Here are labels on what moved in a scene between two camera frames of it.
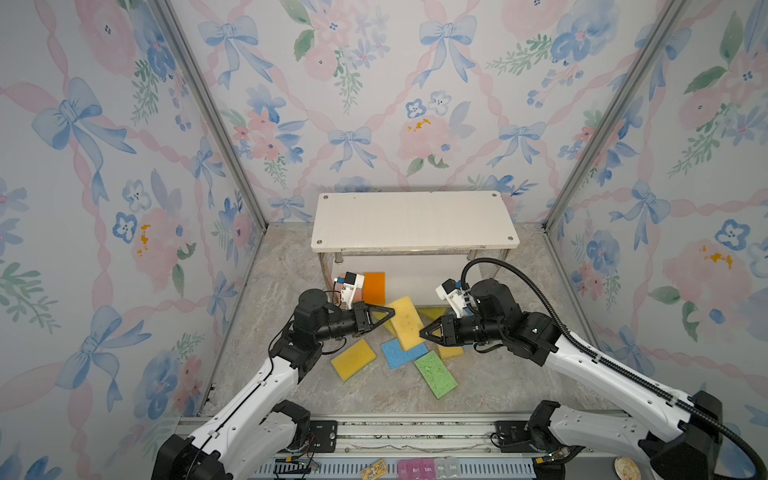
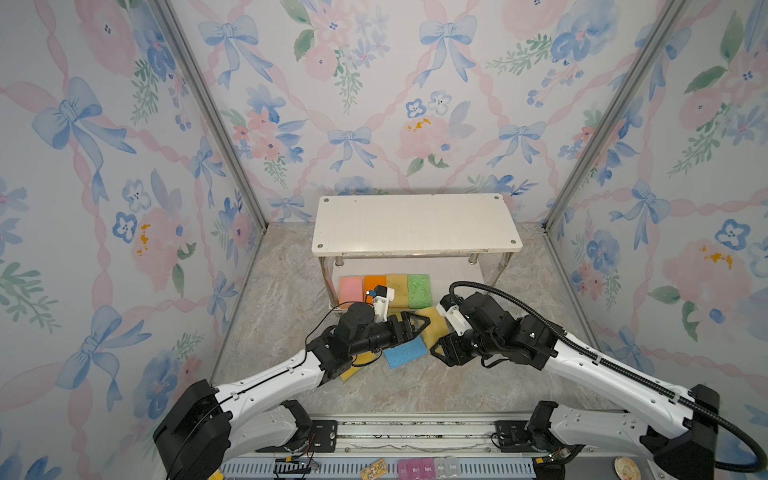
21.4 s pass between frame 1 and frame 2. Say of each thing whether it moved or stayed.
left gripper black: moved
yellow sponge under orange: stayed
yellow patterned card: stayed
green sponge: moved
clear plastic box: stayed
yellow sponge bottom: moved
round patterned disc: stayed
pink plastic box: stayed
